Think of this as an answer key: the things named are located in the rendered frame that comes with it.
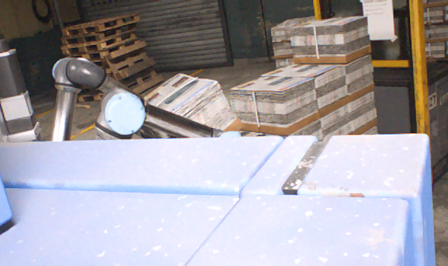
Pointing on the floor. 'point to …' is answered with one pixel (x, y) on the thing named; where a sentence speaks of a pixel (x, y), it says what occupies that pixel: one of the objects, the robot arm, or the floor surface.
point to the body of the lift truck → (441, 115)
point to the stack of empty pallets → (99, 45)
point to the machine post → (356, 175)
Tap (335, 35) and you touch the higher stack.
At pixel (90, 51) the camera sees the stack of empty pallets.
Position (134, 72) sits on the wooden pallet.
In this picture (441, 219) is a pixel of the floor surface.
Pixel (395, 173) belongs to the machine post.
